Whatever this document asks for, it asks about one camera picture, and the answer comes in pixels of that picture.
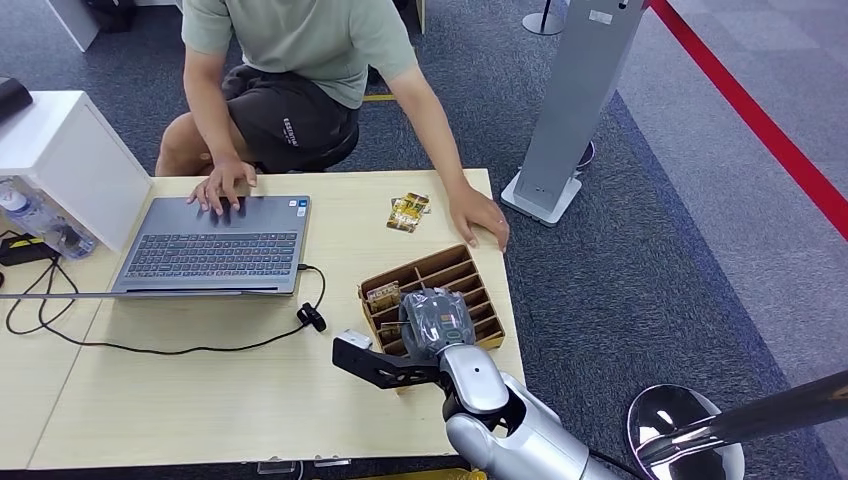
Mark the person's left hand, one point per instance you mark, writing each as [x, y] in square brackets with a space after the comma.
[478, 210]

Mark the person's right hand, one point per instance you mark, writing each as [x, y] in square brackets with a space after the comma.
[222, 184]

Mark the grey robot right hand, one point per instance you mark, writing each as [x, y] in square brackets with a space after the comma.
[436, 324]

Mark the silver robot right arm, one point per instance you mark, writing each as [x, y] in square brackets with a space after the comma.
[523, 437]

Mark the brown cardboard card holder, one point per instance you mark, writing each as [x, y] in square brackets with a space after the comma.
[474, 295]

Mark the brown printed card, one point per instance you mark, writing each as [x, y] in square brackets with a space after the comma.
[383, 298]

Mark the yellow black printed card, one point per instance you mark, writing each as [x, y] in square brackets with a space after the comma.
[405, 213]

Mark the seated person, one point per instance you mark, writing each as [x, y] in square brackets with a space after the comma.
[298, 46]

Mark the grey laptop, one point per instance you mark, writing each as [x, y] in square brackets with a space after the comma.
[212, 255]

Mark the yellow strip below table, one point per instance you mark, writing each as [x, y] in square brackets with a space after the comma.
[430, 475]

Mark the white cabinet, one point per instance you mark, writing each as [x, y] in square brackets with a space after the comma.
[73, 152]

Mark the grey kiosk pillar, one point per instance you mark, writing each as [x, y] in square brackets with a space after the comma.
[576, 93]

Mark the clear plastic water bottle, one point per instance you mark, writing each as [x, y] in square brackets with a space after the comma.
[40, 222]

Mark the grey stanchion base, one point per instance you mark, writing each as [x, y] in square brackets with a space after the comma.
[543, 23]

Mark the white furniture panel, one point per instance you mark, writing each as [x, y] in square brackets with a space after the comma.
[420, 14]

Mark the black yellow power brick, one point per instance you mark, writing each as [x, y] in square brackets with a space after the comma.
[23, 250]

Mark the white furniture block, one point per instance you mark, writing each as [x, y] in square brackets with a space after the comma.
[73, 20]

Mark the black device on cabinet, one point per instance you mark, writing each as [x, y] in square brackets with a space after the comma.
[10, 96]

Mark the red barrier belt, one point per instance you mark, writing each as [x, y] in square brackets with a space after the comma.
[742, 99]

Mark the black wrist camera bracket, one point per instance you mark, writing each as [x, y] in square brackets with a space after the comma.
[383, 371]

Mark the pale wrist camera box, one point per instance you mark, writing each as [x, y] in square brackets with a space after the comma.
[354, 340]

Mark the clear table bracket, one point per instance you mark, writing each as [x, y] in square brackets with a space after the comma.
[331, 461]
[277, 466]

